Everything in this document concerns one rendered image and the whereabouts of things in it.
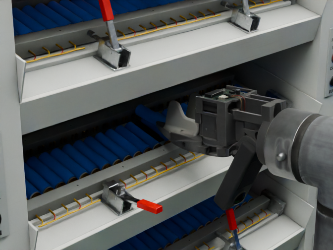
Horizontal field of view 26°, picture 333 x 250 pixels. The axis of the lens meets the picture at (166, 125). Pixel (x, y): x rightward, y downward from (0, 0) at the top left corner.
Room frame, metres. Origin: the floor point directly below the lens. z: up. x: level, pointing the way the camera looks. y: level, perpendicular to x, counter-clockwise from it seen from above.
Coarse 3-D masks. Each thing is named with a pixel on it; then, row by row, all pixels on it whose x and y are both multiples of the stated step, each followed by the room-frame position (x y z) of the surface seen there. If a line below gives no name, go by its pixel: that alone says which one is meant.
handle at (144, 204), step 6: (120, 192) 0.85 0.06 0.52; (126, 198) 0.85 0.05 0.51; (132, 198) 0.85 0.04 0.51; (138, 204) 0.83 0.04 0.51; (144, 204) 0.82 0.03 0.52; (150, 204) 0.82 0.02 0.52; (156, 204) 0.82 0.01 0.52; (150, 210) 0.81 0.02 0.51; (156, 210) 0.81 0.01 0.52; (162, 210) 0.81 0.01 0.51
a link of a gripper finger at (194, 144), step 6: (174, 132) 0.96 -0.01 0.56; (174, 138) 0.95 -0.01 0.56; (180, 138) 0.95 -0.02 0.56; (186, 138) 0.94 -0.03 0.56; (192, 138) 0.93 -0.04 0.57; (198, 138) 0.93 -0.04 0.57; (174, 144) 0.95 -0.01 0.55; (180, 144) 0.93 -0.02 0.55; (186, 144) 0.92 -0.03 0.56; (192, 144) 0.92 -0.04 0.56; (198, 144) 0.92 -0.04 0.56; (204, 144) 0.92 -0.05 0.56; (192, 150) 0.92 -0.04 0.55; (198, 150) 0.91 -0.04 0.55; (204, 150) 0.91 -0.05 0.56; (210, 150) 0.91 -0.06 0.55; (216, 150) 0.92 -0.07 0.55
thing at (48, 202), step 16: (128, 160) 0.93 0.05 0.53; (144, 160) 0.94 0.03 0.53; (160, 160) 0.96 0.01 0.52; (96, 176) 0.88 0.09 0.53; (112, 176) 0.89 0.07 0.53; (128, 176) 0.92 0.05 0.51; (48, 192) 0.83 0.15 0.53; (64, 192) 0.84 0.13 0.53; (80, 192) 0.85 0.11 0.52; (32, 208) 0.79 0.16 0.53; (48, 208) 0.81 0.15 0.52; (80, 208) 0.83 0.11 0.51
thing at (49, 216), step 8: (176, 160) 0.98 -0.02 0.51; (160, 168) 0.96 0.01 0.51; (136, 176) 0.93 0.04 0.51; (144, 176) 0.94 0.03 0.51; (120, 184) 0.90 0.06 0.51; (128, 184) 0.91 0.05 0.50; (96, 192) 0.87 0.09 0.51; (80, 200) 0.85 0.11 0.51; (88, 200) 0.86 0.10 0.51; (64, 208) 0.83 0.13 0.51; (72, 208) 0.84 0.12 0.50; (40, 216) 0.81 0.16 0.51; (48, 216) 0.81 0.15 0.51; (32, 224) 0.79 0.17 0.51
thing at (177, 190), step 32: (256, 64) 1.26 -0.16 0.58; (288, 96) 1.21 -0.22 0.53; (192, 160) 1.00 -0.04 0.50; (224, 160) 1.02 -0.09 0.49; (128, 192) 0.90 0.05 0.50; (160, 192) 0.91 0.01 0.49; (192, 192) 0.95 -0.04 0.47; (64, 224) 0.81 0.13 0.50; (96, 224) 0.82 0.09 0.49; (128, 224) 0.85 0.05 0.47
